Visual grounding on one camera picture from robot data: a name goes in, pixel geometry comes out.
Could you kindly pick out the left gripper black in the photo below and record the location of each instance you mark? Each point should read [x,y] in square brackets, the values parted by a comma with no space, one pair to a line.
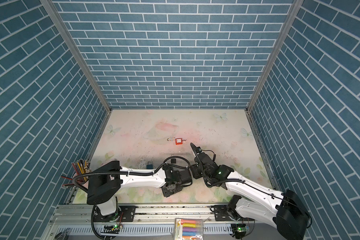
[168,193]

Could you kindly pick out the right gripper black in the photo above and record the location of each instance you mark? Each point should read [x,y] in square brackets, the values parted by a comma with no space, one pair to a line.
[194,168]

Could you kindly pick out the blue padlock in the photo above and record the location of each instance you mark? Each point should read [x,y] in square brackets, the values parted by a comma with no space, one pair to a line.
[149,165]

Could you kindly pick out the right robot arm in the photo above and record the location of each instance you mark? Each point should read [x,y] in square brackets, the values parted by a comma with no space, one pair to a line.
[284,211]

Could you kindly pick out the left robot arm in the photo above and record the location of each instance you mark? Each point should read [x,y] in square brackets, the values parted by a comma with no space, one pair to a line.
[101,185]

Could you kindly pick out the red padlock with key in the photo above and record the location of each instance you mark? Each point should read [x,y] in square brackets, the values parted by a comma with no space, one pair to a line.
[177,141]

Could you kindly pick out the highlighter marker pack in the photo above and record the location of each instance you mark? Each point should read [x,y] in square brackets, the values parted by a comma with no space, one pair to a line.
[188,229]

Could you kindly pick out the pink pencil cup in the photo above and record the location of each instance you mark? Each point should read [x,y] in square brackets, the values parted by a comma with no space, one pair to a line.
[77,168]

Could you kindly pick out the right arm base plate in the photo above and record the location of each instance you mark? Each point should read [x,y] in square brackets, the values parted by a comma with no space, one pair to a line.
[223,214]

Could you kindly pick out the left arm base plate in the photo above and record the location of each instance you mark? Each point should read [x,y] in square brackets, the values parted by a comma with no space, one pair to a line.
[123,214]

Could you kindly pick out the aluminium rail frame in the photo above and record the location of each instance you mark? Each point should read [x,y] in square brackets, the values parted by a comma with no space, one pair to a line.
[71,221]

